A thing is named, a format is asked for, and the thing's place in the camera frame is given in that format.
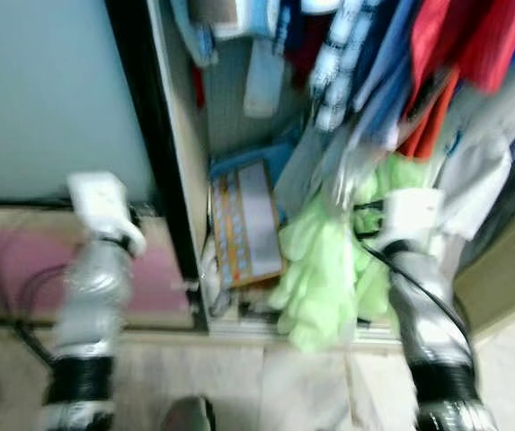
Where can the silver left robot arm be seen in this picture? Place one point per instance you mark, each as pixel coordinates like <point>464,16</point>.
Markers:
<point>91,296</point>

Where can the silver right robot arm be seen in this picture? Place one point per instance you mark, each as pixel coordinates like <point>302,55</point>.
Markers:
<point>428,314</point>

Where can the white hanging garment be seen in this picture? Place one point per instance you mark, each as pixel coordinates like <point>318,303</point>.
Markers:
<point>482,180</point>

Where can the brown wooden cabinet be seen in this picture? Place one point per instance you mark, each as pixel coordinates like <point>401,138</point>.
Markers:
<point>509,278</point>

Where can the red hanging garment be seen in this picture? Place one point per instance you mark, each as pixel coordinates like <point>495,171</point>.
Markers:
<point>473,45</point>

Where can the light blue hanging shirt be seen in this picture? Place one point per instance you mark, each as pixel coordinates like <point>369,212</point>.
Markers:
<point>387,72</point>

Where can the light green garment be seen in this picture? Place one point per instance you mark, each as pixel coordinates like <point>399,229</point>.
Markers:
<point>320,260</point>

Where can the blue white checked shirt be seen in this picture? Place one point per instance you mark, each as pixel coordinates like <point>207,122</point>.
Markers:
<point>338,63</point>

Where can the orange and grey printed box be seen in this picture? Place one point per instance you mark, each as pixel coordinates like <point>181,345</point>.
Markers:
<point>244,224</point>

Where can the pink floor mat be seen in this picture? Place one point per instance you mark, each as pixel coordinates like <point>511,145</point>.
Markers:
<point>163,278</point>

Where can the grey frosted wardrobe door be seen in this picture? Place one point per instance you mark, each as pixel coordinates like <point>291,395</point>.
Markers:
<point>41,90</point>

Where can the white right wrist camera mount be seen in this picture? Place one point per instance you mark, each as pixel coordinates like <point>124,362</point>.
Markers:
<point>410,215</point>

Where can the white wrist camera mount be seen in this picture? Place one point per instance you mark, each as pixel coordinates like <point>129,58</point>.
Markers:
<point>100,202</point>
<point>410,215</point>

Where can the black wardrobe frame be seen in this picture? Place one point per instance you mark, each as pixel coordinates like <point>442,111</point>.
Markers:
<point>150,117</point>

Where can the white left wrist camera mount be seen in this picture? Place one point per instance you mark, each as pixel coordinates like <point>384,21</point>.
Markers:
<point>100,202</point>

